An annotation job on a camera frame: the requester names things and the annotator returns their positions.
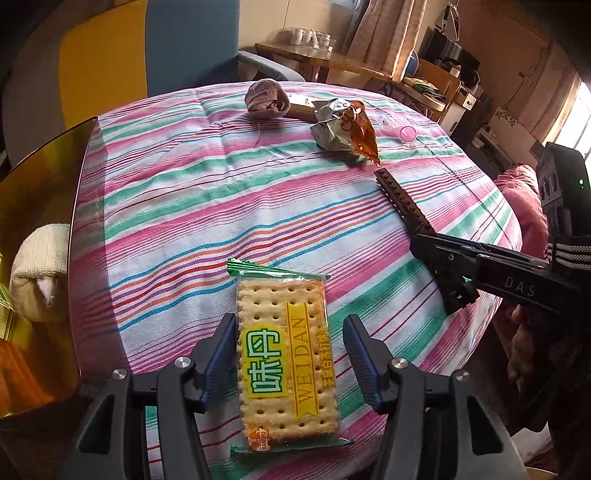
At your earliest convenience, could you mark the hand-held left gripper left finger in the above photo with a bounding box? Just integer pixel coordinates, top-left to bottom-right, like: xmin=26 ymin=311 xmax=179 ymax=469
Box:
xmin=55 ymin=313 xmax=238 ymax=480

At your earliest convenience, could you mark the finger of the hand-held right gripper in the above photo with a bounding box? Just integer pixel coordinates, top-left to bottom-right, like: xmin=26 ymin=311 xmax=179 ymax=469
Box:
xmin=436 ymin=233 xmax=552 ymax=273
xmin=410 ymin=234 xmax=481 ymax=317

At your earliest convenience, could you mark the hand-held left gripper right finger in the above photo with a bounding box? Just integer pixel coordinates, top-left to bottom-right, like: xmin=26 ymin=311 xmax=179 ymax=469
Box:
xmin=342 ymin=314 xmax=529 ymax=480

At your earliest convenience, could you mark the cracker packet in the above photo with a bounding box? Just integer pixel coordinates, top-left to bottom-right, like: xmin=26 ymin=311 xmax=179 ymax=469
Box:
xmin=226 ymin=257 xmax=355 ymax=455

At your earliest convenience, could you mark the brown toy brick plate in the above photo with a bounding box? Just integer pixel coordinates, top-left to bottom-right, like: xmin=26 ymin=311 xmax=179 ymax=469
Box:
xmin=374 ymin=168 xmax=438 ymax=237

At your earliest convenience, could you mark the cream sock ball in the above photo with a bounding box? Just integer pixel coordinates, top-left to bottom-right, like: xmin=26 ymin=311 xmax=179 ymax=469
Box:
xmin=10 ymin=224 xmax=71 ymax=321

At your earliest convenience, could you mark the green yellow packet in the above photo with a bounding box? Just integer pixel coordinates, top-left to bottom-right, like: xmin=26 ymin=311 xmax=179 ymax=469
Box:
xmin=0 ymin=284 xmax=21 ymax=340

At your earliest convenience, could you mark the gold metal tin container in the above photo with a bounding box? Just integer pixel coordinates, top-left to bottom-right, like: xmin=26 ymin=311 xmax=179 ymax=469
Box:
xmin=0 ymin=116 xmax=100 ymax=432

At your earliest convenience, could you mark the person's right hand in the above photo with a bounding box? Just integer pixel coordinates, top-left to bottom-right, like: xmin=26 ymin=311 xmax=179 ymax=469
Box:
xmin=505 ymin=302 xmax=561 ymax=432

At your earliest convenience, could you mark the pink cushion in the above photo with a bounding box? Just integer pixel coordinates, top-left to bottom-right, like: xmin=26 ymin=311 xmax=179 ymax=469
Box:
xmin=496 ymin=164 xmax=550 ymax=278

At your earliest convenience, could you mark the floral patterned box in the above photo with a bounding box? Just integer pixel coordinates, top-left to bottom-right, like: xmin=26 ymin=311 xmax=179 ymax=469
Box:
xmin=489 ymin=108 xmax=541 ymax=153

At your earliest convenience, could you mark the white storage box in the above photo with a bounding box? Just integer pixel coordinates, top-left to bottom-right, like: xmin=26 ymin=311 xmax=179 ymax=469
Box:
xmin=443 ymin=90 xmax=476 ymax=134

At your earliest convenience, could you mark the window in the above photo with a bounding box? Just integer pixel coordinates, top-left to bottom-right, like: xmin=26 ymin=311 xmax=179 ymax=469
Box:
xmin=545 ymin=76 xmax=591 ymax=160

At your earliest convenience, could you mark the silver orange snack wrapper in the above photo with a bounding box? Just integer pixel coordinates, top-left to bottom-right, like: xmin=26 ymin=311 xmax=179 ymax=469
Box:
xmin=309 ymin=98 xmax=382 ymax=166

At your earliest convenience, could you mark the green yellow cloth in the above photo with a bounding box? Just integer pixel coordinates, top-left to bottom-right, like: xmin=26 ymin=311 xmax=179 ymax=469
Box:
xmin=405 ymin=78 xmax=440 ymax=99

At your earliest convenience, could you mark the striped pink green tablecloth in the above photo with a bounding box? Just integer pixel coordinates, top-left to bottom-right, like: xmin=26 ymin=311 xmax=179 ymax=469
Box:
xmin=74 ymin=80 xmax=525 ymax=480

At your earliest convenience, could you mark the wooden chair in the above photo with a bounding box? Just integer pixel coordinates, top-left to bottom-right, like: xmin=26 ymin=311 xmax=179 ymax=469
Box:
xmin=402 ymin=60 xmax=462 ymax=125

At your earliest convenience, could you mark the brown snack bar packet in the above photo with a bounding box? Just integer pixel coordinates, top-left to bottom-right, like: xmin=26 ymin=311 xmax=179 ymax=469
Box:
xmin=284 ymin=92 xmax=321 ymax=123

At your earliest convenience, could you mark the black appliance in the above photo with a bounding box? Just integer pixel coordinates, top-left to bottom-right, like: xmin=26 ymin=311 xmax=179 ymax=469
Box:
xmin=422 ymin=32 xmax=483 ymax=88

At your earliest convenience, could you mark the wooden side table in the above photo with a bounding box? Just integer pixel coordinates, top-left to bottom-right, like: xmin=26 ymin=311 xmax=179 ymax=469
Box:
xmin=255 ymin=42 xmax=402 ymax=86

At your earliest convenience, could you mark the beige curtain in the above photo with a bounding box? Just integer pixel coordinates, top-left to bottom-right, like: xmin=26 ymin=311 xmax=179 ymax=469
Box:
xmin=353 ymin=0 xmax=430 ymax=79

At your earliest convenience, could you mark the brown sock ball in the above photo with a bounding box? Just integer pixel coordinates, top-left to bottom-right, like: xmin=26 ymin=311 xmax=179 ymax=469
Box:
xmin=245 ymin=79 xmax=291 ymax=121

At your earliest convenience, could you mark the tray of glass cups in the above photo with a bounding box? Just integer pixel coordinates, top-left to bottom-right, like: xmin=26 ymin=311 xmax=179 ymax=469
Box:
xmin=277 ymin=27 xmax=338 ymax=51

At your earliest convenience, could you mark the grey yellow blue chair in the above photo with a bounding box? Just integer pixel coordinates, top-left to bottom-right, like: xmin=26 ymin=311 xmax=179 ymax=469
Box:
xmin=0 ymin=0 xmax=305 ymax=167

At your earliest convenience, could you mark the black white striped strap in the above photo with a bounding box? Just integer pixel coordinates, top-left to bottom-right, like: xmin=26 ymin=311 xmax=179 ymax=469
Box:
xmin=547 ymin=240 xmax=591 ymax=274

